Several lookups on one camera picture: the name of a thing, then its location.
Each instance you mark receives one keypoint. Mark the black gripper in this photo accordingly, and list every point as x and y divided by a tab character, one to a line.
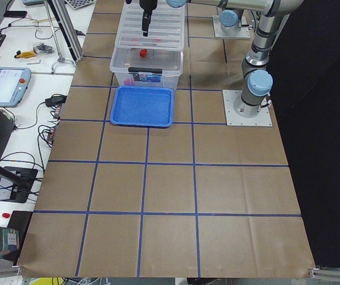
147	5

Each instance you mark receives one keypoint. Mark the clear plastic box lid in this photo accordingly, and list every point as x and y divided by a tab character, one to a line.
165	32

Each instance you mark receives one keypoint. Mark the red block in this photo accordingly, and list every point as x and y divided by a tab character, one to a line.
129	82
143	53

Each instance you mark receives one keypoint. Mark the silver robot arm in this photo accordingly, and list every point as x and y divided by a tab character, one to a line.
257	81
228	17

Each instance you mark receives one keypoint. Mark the clear plastic storage box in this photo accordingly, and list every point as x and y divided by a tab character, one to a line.
171	63

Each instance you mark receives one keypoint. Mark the blue plastic tray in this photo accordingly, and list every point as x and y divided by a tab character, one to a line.
143	106

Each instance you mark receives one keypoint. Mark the black power adapter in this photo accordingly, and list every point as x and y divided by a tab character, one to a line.
55	99

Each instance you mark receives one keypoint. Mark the teach pendant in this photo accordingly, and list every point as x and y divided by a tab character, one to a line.
13	85

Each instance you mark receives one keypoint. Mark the black box latch handle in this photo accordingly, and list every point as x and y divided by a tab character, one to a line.
147	70

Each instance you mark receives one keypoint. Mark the aluminium frame post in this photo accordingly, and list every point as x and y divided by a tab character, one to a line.
63	19

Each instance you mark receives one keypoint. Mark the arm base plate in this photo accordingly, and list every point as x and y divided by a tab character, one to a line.
236	32
237	113

